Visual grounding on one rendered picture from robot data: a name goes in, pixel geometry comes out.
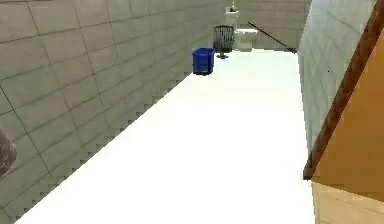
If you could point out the black plunger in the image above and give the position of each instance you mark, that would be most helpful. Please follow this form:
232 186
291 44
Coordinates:
222 55

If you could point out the white toilet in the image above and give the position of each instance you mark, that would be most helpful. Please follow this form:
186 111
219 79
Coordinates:
244 36

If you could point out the blue bin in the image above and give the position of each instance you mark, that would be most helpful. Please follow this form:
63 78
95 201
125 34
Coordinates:
202 61

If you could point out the tan wooden door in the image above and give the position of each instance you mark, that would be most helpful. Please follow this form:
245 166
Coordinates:
356 133

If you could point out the small bottle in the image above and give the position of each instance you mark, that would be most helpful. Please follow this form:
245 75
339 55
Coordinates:
233 6

